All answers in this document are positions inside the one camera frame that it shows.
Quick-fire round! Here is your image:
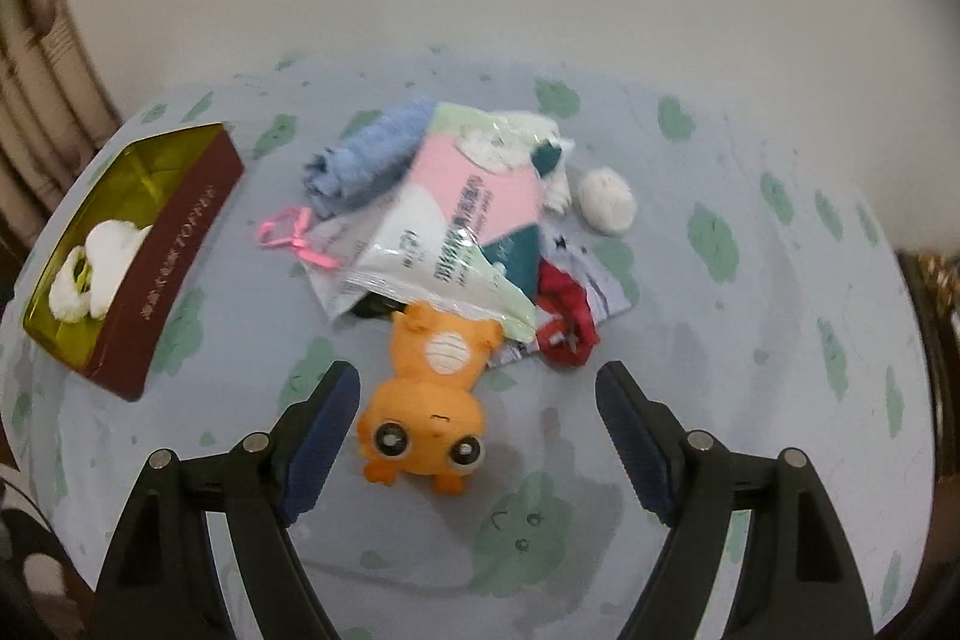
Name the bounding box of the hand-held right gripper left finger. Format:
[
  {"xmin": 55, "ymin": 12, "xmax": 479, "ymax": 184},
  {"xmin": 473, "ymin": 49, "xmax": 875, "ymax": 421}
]
[{"xmin": 90, "ymin": 359, "xmax": 361, "ymax": 640}]

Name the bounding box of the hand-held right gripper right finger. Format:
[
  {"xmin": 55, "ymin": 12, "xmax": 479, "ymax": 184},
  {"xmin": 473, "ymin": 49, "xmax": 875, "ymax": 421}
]
[{"xmin": 595, "ymin": 361, "xmax": 875, "ymax": 640}]

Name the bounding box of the orange plush toy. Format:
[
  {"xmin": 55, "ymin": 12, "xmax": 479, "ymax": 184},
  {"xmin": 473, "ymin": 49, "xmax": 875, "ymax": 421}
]
[{"xmin": 354, "ymin": 299, "xmax": 505, "ymax": 498}]

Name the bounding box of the red and white star garment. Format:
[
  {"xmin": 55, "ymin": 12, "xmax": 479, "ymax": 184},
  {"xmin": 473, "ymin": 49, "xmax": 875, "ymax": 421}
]
[{"xmin": 487, "ymin": 220, "xmax": 642, "ymax": 371}]

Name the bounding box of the white floral sachet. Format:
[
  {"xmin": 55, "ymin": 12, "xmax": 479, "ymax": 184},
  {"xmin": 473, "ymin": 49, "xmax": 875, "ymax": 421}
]
[{"xmin": 304, "ymin": 212, "xmax": 391, "ymax": 322}]

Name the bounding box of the pink ribbon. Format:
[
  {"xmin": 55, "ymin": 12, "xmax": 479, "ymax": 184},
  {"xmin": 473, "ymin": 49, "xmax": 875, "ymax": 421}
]
[{"xmin": 255, "ymin": 205, "xmax": 340, "ymax": 272}]

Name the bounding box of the dark red gold-lined box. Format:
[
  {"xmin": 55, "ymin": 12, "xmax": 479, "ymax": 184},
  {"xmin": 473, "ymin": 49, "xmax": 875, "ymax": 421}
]
[{"xmin": 21, "ymin": 122, "xmax": 247, "ymax": 402}]

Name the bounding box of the white plush ball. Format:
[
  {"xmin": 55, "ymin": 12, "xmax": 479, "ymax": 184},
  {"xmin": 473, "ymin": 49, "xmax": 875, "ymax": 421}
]
[{"xmin": 576, "ymin": 166, "xmax": 638, "ymax": 234}]

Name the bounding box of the pastel geometric plastic packet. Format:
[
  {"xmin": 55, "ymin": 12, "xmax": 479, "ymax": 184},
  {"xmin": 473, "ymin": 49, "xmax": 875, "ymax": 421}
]
[{"xmin": 326, "ymin": 101, "xmax": 575, "ymax": 345}]

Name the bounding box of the blue towel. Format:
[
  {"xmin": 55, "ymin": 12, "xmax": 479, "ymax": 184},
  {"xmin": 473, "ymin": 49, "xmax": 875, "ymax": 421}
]
[{"xmin": 302, "ymin": 95, "xmax": 437, "ymax": 220}]

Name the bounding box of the green cloud print tablecloth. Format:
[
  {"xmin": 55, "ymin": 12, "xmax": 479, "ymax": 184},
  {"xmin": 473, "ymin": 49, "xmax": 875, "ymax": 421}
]
[{"xmin": 0, "ymin": 47, "xmax": 946, "ymax": 640}]

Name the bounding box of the white fluffy plush toy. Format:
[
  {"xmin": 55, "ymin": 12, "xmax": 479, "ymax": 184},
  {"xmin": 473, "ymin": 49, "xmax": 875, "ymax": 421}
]
[{"xmin": 49, "ymin": 218, "xmax": 155, "ymax": 322}]

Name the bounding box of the dark wooden furniture gold trim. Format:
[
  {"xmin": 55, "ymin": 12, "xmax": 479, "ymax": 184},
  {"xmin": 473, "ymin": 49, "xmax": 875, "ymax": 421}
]
[{"xmin": 896, "ymin": 246, "xmax": 960, "ymax": 536}]

